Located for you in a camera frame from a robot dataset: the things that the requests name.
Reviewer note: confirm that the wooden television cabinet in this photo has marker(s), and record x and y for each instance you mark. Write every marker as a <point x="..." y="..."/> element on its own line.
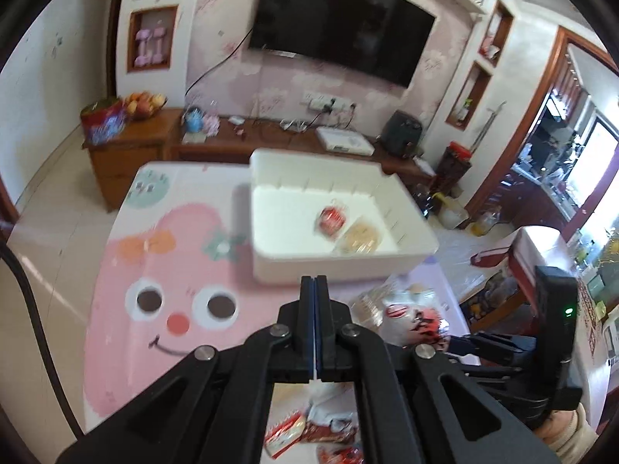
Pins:
<point x="135" y="154"/>

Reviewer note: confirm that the white set-top box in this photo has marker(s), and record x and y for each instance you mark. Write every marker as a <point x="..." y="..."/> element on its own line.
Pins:
<point x="344" y="141"/>

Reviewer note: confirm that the dark ceramic pot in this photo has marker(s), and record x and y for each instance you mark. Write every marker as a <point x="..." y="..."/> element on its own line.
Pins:
<point x="424" y="203"/>

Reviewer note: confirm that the pink figurine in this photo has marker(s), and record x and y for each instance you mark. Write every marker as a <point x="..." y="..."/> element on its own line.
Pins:
<point x="211" y="124"/>

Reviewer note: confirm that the small red snack packet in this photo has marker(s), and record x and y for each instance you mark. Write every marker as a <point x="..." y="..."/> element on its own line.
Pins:
<point x="341" y="455"/>

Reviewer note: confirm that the wooden wall niche with dumbbells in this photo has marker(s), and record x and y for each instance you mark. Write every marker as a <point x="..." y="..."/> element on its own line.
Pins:
<point x="152" y="38"/>

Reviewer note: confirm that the red plastic bag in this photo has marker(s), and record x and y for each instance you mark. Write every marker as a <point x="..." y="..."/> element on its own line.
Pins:
<point x="491" y="257"/>

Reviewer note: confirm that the black flat television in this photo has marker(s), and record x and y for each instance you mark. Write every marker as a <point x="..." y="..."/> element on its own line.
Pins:
<point x="338" y="24"/>

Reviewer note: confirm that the blue snow globe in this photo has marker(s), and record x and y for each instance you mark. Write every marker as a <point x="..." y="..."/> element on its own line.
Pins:
<point x="193" y="121"/>

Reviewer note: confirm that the red tin box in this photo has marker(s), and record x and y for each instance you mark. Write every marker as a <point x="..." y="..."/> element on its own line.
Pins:
<point x="103" y="123"/>

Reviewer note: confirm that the fruit bowl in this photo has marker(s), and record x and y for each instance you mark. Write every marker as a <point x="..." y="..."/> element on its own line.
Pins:
<point x="144" y="105"/>

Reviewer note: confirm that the yellow liquid bottle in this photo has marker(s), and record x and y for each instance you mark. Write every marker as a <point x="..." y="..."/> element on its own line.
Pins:
<point x="485" y="225"/>

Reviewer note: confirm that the round red snack packet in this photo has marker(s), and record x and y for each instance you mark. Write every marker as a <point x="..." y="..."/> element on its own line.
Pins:
<point x="332" y="218"/>

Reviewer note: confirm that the red lidded dark jar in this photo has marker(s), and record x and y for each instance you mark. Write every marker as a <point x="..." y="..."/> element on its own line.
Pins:
<point x="453" y="167"/>

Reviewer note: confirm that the red white snack packet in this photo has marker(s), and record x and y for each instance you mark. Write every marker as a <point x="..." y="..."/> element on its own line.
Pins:
<point x="285" y="437"/>

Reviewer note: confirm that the white plastic jug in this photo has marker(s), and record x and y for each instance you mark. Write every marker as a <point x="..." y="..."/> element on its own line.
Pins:
<point x="452" y="212"/>

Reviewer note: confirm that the white covered side table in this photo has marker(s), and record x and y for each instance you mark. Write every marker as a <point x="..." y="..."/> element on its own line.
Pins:
<point x="541" y="251"/>

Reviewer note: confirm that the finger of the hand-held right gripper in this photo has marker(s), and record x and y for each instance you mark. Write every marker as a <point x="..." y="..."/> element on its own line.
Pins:
<point x="503" y="343"/>
<point x="503" y="365"/>

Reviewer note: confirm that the white wall sockets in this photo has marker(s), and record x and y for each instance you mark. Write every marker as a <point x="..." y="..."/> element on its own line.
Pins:
<point x="324" y="101"/>

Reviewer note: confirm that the white plastic storage box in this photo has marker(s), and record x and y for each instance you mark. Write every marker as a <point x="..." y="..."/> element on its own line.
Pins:
<point x="295" y="232"/>

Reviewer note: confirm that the wooden wall niche with bottle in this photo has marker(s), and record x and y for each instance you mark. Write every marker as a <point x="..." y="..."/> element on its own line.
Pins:
<point x="469" y="96"/>

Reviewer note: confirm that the wooden wall niche with mug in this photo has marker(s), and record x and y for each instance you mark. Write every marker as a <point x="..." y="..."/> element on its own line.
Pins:
<point x="497" y="34"/>

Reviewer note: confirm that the person's right hand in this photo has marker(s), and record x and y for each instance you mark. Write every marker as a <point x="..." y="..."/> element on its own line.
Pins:
<point x="566" y="437"/>

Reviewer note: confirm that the beige cookie packet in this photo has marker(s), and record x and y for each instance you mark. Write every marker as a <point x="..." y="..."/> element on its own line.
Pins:
<point x="361" y="238"/>

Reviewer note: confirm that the dark grey air fryer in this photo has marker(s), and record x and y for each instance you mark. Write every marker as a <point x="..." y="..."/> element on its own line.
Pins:
<point x="401" y="133"/>

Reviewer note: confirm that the small white device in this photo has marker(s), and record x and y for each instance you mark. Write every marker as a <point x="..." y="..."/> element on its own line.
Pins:
<point x="236" y="119"/>

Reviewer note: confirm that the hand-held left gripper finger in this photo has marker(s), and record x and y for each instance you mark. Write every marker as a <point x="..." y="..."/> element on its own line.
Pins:
<point x="319" y="328"/>
<point x="312" y="328"/>

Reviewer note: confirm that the dark red snack packet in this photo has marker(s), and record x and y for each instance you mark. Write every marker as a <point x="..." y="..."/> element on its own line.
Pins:
<point x="333" y="428"/>

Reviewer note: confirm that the pink cartoon table cover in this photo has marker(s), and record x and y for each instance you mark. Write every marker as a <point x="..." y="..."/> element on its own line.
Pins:
<point x="159" y="251"/>

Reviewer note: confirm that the pink dumbbell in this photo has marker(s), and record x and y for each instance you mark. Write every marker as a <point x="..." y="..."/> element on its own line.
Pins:
<point x="158" y="44"/>
<point x="143" y="47"/>

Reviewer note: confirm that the white packet with red label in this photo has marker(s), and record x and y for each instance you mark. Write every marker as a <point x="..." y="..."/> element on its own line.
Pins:
<point x="411" y="324"/>

